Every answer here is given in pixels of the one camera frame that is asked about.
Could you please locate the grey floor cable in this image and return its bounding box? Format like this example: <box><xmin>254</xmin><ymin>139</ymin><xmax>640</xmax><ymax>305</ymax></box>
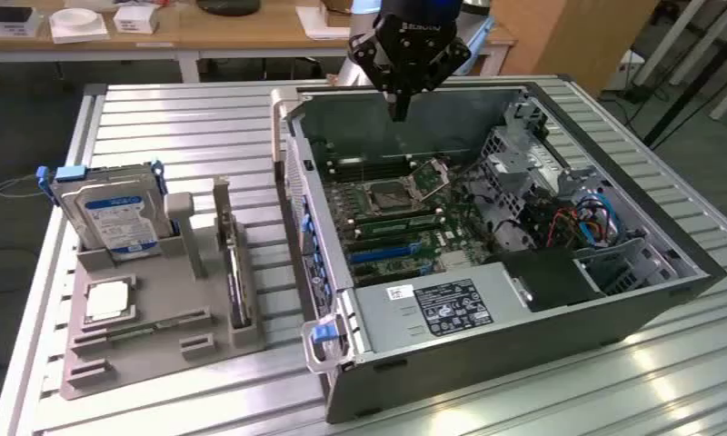
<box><xmin>0</xmin><ymin>176</ymin><xmax>56</xmax><ymax>199</ymax></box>

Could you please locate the wooden desk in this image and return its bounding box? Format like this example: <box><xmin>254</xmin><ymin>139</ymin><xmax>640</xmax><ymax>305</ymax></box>
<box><xmin>0</xmin><ymin>0</ymin><xmax>518</xmax><ymax>84</ymax></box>

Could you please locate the blue case release latch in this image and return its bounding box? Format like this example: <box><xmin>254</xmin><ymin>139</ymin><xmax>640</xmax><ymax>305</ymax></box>
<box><xmin>311</xmin><ymin>320</ymin><xmax>337</xmax><ymax>346</ymax></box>

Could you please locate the coloured power wire bundle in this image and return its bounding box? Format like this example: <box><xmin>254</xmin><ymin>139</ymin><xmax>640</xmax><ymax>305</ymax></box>
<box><xmin>548</xmin><ymin>206</ymin><xmax>593</xmax><ymax>249</ymax></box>

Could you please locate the silver CPU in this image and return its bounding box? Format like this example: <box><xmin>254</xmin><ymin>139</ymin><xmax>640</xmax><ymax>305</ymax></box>
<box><xmin>84</xmin><ymin>280</ymin><xmax>133</xmax><ymax>322</ymax></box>

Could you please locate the wooden cabinet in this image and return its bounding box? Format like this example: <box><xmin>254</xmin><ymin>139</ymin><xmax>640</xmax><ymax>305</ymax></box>
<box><xmin>490</xmin><ymin>0</ymin><xmax>663</xmax><ymax>97</ymax></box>

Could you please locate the black plastic shroud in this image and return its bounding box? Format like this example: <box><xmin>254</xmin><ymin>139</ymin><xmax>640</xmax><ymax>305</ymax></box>
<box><xmin>500</xmin><ymin>247</ymin><xmax>608</xmax><ymax>312</ymax></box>

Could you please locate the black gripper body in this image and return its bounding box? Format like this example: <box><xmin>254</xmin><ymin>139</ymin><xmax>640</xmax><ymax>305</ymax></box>
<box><xmin>371</xmin><ymin>0</ymin><xmax>464</xmax><ymax>96</ymax></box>

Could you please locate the black open PC case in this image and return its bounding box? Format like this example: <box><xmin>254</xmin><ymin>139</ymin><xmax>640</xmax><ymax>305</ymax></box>
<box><xmin>271</xmin><ymin>80</ymin><xmax>727</xmax><ymax>426</ymax></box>

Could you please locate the hard disk in blue caddy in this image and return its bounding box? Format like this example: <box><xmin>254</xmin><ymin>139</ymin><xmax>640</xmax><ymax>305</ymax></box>
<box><xmin>35</xmin><ymin>158</ymin><xmax>170</xmax><ymax>263</ymax></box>

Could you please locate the metal socket cover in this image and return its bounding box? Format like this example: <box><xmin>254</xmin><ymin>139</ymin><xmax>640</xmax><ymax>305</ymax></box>
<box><xmin>409</xmin><ymin>156</ymin><xmax>456</xmax><ymax>201</ymax></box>

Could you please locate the silver chipset heatsink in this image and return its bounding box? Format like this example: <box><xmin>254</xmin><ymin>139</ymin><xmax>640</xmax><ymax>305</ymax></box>
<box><xmin>442</xmin><ymin>252</ymin><xmax>484</xmax><ymax>270</ymax></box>

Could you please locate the metal disk bay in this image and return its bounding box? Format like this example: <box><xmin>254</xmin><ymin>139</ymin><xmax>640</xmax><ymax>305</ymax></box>
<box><xmin>478</xmin><ymin>124</ymin><xmax>589</xmax><ymax>201</ymax></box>
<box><xmin>573</xmin><ymin>235</ymin><xmax>705</xmax><ymax>297</ymax></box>

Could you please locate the black round object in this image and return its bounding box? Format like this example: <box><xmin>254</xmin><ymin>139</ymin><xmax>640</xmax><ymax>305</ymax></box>
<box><xmin>194</xmin><ymin>0</ymin><xmax>262</xmax><ymax>17</ymax></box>

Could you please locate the grey power supply unit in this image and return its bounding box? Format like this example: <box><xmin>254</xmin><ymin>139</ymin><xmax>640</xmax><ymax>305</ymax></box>
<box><xmin>351</xmin><ymin>262</ymin><xmax>534</xmax><ymax>354</ymax></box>

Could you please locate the black stand leg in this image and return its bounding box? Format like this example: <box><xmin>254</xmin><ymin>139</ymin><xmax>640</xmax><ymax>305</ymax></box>
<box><xmin>642</xmin><ymin>25</ymin><xmax>727</xmax><ymax>149</ymax></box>

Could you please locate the grey parts rack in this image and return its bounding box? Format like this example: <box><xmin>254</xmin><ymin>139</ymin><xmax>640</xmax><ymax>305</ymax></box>
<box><xmin>58</xmin><ymin>193</ymin><xmax>269</xmax><ymax>401</ymax></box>

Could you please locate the blue data wire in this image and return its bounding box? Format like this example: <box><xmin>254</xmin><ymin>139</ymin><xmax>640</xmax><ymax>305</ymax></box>
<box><xmin>573</xmin><ymin>193</ymin><xmax>625</xmax><ymax>249</ymax></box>

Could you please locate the black wire bundle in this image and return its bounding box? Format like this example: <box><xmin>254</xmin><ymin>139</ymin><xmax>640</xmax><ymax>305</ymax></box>
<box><xmin>458</xmin><ymin>162</ymin><xmax>524</xmax><ymax>242</ymax></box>

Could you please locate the white desk frame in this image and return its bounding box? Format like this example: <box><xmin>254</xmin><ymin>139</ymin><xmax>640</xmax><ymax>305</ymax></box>
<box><xmin>633</xmin><ymin>0</ymin><xmax>727</xmax><ymax>122</ymax></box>

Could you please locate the green RAM stick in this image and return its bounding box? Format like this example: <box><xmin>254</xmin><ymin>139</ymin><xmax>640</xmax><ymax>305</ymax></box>
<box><xmin>355</xmin><ymin>215</ymin><xmax>444</xmax><ymax>232</ymax></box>
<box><xmin>106</xmin><ymin>317</ymin><xmax>187</xmax><ymax>342</ymax></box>

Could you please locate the white round holder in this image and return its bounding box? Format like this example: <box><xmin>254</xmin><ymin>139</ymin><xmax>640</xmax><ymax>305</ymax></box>
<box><xmin>48</xmin><ymin>7</ymin><xmax>111</xmax><ymax>45</ymax></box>

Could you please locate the green graphics card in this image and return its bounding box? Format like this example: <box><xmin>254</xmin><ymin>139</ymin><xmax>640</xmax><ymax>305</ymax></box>
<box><xmin>213</xmin><ymin>175</ymin><xmax>255</xmax><ymax>329</ymax></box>

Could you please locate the CPU socket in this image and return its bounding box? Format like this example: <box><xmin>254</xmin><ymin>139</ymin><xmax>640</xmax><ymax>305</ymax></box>
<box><xmin>363</xmin><ymin>179</ymin><xmax>417</xmax><ymax>205</ymax></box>

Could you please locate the white cardboard box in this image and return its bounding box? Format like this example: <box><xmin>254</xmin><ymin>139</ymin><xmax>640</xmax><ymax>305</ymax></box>
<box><xmin>112</xmin><ymin>6</ymin><xmax>162</xmax><ymax>35</ymax></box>

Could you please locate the green motherboard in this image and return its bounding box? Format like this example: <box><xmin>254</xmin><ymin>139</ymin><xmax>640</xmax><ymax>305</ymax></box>
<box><xmin>325</xmin><ymin>144</ymin><xmax>505</xmax><ymax>290</ymax></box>

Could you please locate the white paper stack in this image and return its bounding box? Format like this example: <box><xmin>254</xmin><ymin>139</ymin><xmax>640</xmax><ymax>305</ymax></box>
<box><xmin>295</xmin><ymin>6</ymin><xmax>353</xmax><ymax>42</ymax></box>

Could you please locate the white floor box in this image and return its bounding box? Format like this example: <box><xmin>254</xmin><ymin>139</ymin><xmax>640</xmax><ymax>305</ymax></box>
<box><xmin>605</xmin><ymin>48</ymin><xmax>648</xmax><ymax>92</ymax></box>

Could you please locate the white box with black lid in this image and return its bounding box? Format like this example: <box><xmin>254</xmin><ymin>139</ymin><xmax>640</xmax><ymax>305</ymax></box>
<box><xmin>0</xmin><ymin>6</ymin><xmax>44</xmax><ymax>38</ymax></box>

